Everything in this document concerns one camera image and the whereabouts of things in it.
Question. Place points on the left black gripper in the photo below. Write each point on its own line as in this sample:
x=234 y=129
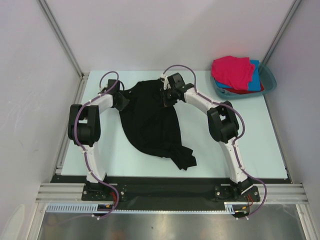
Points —
x=125 y=102

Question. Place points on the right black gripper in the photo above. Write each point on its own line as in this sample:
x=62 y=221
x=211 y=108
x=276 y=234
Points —
x=167 y=101

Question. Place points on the black t shirt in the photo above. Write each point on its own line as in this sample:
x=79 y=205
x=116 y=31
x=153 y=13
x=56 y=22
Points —
x=153 y=128

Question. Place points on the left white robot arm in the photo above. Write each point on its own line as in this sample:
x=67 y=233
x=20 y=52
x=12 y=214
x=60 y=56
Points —
x=84 y=129

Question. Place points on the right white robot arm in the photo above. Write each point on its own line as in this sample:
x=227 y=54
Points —
x=223 y=127

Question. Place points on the pink t shirt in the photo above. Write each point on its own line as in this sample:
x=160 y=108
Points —
x=233 y=71

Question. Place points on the blue t shirt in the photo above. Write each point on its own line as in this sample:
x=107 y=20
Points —
x=253 y=86

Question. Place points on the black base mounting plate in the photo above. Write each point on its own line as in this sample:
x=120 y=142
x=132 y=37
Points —
x=164 y=193

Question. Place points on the teal plastic basket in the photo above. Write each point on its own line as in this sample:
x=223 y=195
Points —
x=267 y=81

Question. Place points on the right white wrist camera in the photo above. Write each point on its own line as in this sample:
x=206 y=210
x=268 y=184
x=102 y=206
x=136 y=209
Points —
x=165 y=81

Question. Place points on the left aluminium frame post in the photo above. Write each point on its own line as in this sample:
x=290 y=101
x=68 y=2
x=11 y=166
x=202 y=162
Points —
x=52 y=21

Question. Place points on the aluminium frame post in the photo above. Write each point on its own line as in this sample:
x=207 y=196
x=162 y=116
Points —
x=52 y=21
x=282 y=29

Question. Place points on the aluminium front rail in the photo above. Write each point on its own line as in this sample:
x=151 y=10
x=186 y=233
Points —
x=72 y=192

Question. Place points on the left white cable duct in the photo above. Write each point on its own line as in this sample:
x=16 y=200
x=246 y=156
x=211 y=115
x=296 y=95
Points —
x=83 y=208

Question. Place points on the white cable duct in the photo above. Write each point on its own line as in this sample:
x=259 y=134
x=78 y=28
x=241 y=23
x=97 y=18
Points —
x=238 y=208
x=83 y=208

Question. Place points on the right white cable duct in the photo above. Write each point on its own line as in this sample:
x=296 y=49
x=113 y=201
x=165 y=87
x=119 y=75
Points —
x=238 y=208

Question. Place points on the right aluminium frame post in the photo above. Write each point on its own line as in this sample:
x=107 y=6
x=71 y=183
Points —
x=282 y=29

